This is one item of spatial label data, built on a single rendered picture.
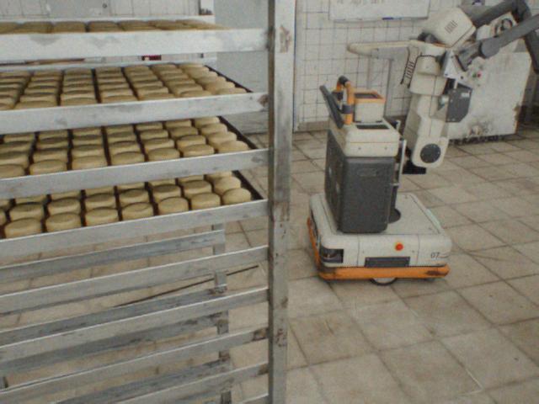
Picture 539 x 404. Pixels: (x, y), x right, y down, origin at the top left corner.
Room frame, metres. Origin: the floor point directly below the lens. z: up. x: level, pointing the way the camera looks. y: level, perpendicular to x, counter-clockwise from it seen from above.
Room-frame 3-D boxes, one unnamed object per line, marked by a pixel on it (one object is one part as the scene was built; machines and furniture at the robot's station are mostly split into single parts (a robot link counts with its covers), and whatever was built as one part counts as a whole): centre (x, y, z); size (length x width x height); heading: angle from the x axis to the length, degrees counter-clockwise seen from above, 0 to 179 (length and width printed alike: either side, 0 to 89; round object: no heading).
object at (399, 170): (2.35, -0.75, 0.61); 0.28 x 0.27 x 0.25; 2
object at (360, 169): (2.28, -0.50, 0.59); 0.55 x 0.34 x 0.83; 2
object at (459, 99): (2.29, -0.88, 0.93); 0.28 x 0.16 x 0.22; 2
